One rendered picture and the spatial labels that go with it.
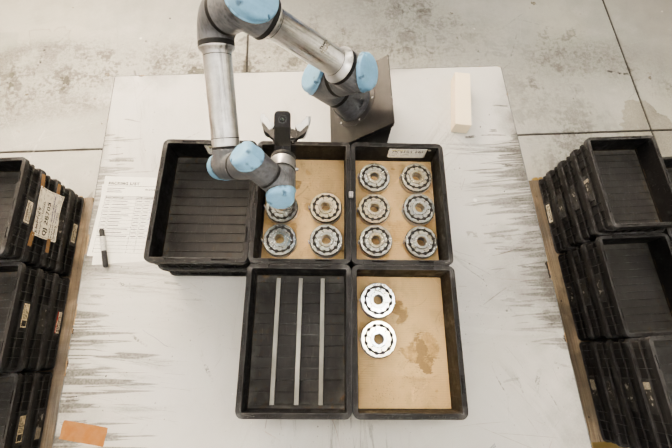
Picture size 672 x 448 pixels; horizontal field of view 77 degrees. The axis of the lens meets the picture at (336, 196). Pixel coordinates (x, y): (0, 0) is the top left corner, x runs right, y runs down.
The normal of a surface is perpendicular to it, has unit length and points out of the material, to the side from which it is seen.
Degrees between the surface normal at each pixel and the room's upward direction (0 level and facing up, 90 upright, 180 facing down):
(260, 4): 42
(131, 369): 0
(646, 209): 0
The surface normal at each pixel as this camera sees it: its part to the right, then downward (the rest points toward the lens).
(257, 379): 0.03, -0.37
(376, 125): -0.66, -0.26
